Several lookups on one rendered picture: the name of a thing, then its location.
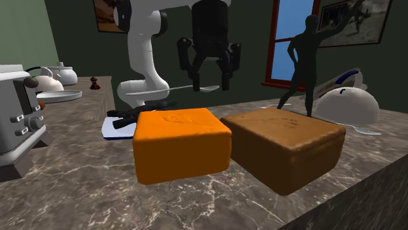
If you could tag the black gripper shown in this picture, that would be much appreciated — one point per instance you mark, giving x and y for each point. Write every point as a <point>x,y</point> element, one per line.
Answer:
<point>209,25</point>

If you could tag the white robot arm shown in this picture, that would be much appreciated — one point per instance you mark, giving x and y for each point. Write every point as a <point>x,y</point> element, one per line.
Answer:
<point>140,54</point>

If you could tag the long silver spoon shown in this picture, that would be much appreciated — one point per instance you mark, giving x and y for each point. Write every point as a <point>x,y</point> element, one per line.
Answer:
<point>172,89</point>

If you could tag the red framed window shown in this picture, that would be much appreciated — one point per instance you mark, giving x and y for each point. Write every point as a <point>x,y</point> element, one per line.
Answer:
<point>287,38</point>

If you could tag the silver fork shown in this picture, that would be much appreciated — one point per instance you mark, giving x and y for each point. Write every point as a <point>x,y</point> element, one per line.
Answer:
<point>271,106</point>

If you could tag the orange box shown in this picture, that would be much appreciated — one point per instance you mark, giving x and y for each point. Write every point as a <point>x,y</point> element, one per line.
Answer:
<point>181,143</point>

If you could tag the black human figure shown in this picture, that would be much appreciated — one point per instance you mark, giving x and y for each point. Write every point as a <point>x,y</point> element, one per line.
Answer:
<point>306,54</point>

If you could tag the black tool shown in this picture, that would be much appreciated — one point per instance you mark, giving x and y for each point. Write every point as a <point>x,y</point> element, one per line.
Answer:
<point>134,116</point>

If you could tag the brown box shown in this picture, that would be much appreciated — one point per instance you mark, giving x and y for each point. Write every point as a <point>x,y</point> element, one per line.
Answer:
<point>283,146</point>

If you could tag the white board with blue rim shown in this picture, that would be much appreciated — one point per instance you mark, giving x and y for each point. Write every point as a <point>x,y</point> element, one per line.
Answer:
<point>118,132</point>

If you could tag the white teapot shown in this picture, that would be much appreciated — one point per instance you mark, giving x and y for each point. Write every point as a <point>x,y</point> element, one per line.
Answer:
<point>66,75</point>

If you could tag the white dome lid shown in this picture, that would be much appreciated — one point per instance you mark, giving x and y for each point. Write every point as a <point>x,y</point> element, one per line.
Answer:
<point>347,106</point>

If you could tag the grey plate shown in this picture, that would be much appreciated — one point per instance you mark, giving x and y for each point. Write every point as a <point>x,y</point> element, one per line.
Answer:
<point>59,95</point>

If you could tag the grey toaster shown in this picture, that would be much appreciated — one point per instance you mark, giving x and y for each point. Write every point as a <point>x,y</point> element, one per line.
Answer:
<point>12,121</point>

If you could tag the orange wall picture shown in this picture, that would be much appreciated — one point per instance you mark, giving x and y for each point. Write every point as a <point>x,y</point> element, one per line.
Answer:
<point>106,17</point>

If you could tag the grey wall picture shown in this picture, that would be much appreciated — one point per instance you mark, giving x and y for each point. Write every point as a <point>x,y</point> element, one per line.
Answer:
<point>366,22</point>

